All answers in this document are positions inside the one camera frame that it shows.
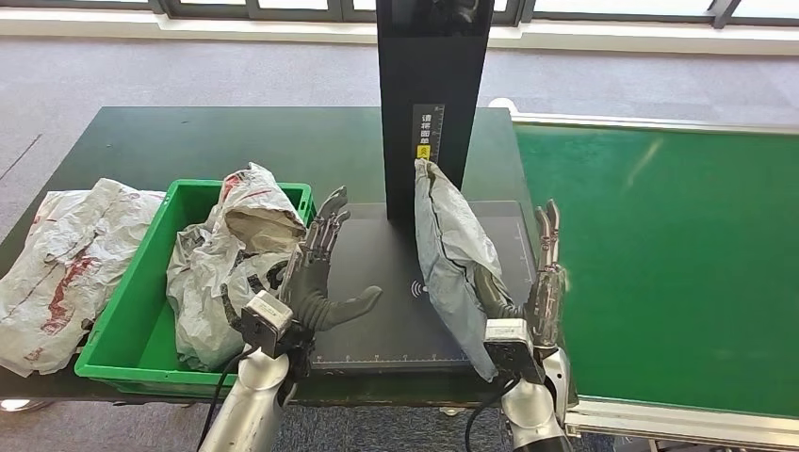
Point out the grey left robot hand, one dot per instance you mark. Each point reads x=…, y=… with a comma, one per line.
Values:
x=312, y=287

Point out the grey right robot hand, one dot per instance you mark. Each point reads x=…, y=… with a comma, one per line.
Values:
x=546, y=306

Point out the white parcel bag black lettering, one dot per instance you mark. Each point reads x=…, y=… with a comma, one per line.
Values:
x=212, y=293

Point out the plain grey parcel bag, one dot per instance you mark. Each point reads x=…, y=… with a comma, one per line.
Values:
x=449, y=262

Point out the green conveyor belt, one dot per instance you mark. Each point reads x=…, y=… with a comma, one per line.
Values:
x=686, y=249

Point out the black inbound scanner machine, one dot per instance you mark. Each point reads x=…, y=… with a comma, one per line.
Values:
x=431, y=75

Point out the white parcel bag red smears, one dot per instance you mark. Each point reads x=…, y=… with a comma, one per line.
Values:
x=68, y=268

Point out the pale table foot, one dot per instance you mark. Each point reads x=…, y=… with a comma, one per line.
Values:
x=451, y=412
x=19, y=405

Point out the green plastic crate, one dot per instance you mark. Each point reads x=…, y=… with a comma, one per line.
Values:
x=125, y=337

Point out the black yellow label sticker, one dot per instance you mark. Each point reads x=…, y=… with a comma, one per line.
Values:
x=427, y=128

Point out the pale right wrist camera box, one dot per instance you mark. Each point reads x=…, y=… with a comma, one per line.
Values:
x=509, y=349

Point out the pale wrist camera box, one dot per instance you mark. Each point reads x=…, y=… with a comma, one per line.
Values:
x=509, y=349
x=265, y=324

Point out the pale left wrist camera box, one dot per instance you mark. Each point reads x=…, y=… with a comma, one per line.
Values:
x=265, y=324

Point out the aluminium conveyor frame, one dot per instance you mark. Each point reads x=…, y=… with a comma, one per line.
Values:
x=686, y=427

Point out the window with dark frame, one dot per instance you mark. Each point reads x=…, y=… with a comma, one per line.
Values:
x=206, y=9

